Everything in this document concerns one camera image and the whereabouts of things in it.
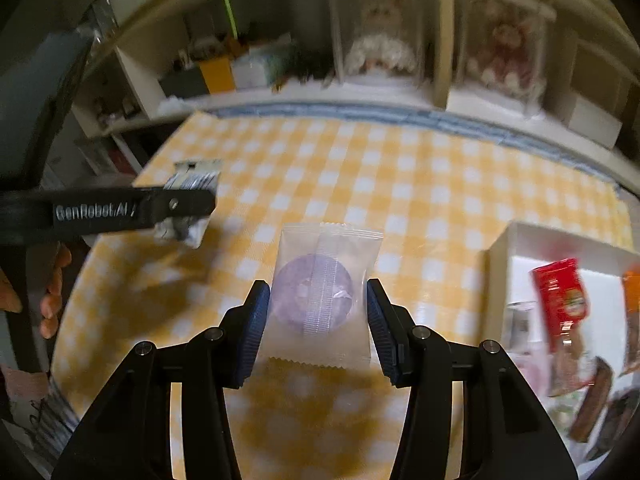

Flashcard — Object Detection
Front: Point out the green white snack packet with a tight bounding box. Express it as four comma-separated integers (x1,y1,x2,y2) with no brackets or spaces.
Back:
544,389,586,436

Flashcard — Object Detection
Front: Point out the pink white small packet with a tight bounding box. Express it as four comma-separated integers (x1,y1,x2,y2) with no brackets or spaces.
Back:
511,352,549,396

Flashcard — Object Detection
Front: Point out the white brown candy packet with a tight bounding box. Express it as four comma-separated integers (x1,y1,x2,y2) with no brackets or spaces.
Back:
503,301,536,354

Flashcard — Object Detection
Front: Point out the white cardboard tray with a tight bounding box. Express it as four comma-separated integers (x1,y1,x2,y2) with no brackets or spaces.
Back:
482,220,640,466

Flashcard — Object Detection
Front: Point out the red snack packet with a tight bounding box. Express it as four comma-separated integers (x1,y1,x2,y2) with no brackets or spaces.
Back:
530,257,599,399

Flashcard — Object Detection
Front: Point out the silver beige snack packet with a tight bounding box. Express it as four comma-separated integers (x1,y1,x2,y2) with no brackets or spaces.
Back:
154,159,222,249

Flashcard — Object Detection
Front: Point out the orange snack bar packet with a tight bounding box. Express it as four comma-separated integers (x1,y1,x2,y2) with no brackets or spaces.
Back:
622,270,640,375

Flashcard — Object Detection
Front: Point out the purple round pastry pack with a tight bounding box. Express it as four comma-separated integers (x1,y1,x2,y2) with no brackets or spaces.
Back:
258,223,383,370

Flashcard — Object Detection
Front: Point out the brown chocolate snack pack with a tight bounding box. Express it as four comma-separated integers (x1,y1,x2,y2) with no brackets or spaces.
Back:
568,356,613,443

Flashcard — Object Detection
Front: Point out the person's left hand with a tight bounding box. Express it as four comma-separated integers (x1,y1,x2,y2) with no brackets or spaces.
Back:
0,242,73,340

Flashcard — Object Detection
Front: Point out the dark red black packet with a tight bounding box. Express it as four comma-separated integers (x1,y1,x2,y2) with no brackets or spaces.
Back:
586,388,639,462

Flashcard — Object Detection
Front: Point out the orange box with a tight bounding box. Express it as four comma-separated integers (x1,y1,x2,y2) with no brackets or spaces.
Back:
198,56,235,94

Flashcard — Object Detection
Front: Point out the yellow white checkered cloth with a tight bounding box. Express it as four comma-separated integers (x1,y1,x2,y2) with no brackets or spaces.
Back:
52,114,634,479

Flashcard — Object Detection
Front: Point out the tissue box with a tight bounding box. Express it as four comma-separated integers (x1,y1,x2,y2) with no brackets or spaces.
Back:
231,35,297,90

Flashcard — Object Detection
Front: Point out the white storage box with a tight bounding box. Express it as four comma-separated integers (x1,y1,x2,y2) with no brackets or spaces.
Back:
559,93,623,150

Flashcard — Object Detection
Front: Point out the wooden shelf unit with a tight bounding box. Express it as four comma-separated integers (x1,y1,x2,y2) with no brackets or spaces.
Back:
72,0,639,190

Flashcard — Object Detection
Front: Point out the red dress doll case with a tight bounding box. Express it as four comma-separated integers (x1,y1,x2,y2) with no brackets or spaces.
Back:
456,0,556,117

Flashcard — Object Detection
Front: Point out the white dress doll case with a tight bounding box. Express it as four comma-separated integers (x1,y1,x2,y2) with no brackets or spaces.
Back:
329,0,424,88

